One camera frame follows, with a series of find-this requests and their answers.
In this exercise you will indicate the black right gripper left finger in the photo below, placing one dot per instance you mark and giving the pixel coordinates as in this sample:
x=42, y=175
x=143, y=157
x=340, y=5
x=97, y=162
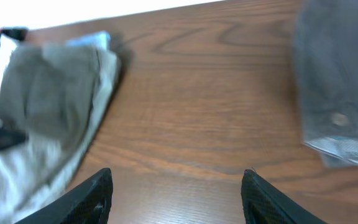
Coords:
x=88, y=203

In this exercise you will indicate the khaki green shorts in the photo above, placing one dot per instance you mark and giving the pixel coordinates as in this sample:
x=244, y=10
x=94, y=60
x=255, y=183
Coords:
x=56, y=95

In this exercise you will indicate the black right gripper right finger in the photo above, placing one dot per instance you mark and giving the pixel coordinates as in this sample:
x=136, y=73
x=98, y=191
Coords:
x=264, y=204

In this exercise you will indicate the folded grey shorts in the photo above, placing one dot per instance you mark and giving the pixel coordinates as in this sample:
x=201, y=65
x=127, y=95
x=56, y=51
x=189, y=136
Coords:
x=325, y=59

